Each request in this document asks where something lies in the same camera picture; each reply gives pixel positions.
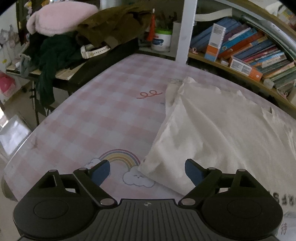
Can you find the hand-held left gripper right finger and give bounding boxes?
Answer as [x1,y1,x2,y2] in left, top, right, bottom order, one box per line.
[178,159,260,208]

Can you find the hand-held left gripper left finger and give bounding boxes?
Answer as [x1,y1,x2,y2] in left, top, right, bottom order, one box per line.
[38,159,118,208]

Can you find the cream printed t-shirt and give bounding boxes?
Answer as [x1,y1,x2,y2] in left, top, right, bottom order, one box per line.
[137,76,296,214]

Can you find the white flat panel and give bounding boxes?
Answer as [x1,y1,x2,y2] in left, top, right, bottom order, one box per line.
[0,115,31,156]

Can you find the wooden bookshelf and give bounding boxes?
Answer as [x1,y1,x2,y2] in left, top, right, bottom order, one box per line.
[187,0,296,112]

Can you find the flat white orange box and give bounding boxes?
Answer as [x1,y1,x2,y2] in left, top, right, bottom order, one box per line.
[229,56,263,81]

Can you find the white wristwatch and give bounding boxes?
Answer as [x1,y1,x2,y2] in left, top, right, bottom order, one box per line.
[80,44,110,58]

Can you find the dark green cloth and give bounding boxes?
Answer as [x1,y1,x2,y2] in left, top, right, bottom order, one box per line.
[28,32,86,106]

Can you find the pink bag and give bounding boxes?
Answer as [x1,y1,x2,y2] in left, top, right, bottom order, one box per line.
[0,72,18,98]

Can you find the grey cloth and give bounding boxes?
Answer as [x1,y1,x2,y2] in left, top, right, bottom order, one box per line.
[20,54,31,77]

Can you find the tall white orange box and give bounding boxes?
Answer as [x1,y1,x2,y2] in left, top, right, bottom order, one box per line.
[204,23,226,62]

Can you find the white tub with green rim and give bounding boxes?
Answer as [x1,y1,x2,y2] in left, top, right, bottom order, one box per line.
[151,28,173,52]

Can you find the row of books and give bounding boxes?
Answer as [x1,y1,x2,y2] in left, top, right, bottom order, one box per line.
[191,17,296,93]

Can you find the brown jacket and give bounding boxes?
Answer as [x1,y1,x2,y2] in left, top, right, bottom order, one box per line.
[76,5,153,50]

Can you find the orange tassel ornament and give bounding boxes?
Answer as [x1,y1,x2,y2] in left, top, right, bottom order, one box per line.
[148,9,156,42]

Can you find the bunch of pens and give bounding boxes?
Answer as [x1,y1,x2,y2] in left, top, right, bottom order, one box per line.
[156,11,177,30]

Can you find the pink fluffy hat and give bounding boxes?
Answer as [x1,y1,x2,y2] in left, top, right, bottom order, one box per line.
[26,3,99,37]

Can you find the white paged lying book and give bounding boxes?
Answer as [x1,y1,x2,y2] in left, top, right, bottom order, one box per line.
[195,8,233,22]

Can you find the white shelf post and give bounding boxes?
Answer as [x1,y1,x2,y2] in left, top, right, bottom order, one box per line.
[175,0,198,66]

